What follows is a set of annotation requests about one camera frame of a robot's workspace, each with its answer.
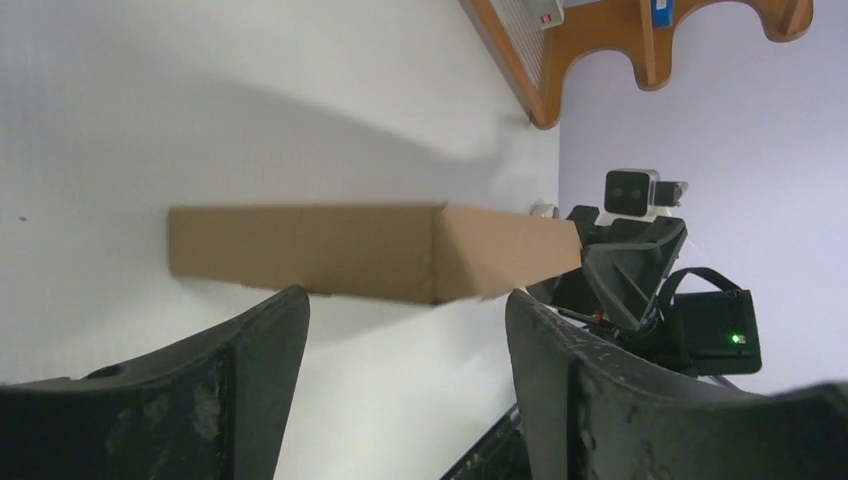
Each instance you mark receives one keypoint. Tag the small blue object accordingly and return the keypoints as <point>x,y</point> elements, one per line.
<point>662,13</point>

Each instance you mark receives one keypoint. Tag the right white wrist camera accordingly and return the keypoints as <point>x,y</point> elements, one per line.
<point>639,194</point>

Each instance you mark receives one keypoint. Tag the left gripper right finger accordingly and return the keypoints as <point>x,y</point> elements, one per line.
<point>591,410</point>

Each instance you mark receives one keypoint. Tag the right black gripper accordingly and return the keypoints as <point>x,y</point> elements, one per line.
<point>701,324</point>

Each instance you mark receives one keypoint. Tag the orange wooden shelf rack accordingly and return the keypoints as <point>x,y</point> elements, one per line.
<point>536,62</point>

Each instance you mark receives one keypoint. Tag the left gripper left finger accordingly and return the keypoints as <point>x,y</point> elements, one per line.
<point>211,406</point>

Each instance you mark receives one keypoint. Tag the green white box bottom shelf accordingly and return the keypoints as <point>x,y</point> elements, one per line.
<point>544,14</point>

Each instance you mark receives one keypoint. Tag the brown cardboard box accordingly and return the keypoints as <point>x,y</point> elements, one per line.
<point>427,254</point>

